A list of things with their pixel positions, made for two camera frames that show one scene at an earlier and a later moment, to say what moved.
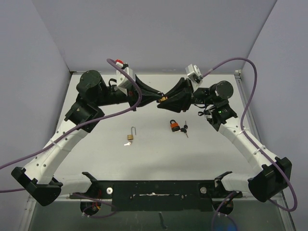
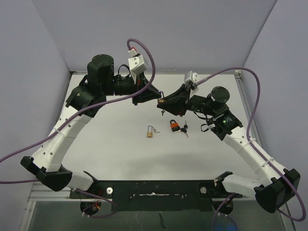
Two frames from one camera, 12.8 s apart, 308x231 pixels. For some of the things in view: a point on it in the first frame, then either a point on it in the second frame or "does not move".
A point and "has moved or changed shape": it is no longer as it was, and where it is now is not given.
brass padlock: (130, 137) has moved or changed shape
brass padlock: (163, 98) has moved or changed shape
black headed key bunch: (184, 129) does not move
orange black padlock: (175, 126) does not move
